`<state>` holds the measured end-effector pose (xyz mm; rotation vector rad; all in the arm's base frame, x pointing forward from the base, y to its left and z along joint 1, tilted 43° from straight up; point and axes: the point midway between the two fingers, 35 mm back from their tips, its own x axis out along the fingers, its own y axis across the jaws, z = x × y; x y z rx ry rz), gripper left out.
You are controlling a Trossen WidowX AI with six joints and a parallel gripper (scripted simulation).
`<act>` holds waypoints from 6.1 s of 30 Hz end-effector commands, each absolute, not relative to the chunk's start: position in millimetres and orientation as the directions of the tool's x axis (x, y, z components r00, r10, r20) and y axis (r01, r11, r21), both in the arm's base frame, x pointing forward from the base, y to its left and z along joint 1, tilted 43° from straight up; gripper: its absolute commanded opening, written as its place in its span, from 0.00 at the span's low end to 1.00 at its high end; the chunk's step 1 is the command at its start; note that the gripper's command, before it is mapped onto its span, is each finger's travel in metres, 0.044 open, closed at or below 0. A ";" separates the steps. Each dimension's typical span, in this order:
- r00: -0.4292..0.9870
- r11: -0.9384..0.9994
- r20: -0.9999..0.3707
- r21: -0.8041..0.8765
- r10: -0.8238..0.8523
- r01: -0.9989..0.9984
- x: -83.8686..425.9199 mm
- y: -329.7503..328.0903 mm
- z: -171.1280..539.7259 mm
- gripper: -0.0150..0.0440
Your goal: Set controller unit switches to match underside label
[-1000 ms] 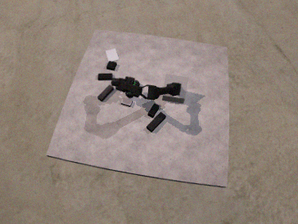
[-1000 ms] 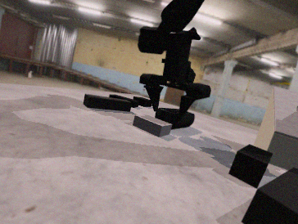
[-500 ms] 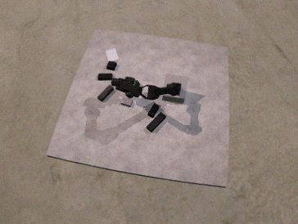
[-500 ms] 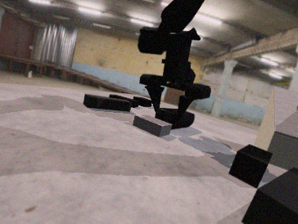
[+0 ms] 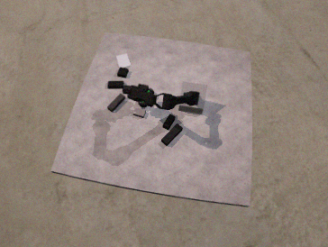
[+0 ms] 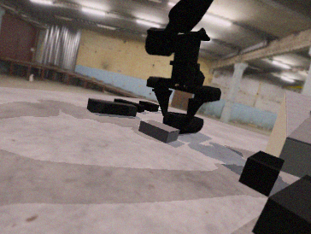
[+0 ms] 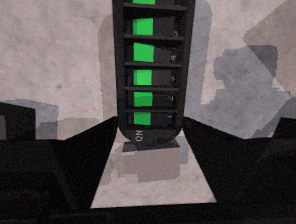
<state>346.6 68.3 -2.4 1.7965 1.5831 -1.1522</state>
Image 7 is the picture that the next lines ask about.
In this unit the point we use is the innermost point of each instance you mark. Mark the dark grey switch controller unit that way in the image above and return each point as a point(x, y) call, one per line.
point(152, 41)

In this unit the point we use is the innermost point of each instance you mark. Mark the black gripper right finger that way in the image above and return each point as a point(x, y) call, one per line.
point(228, 162)

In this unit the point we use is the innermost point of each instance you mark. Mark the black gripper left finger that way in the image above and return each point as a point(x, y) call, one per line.
point(77, 162)

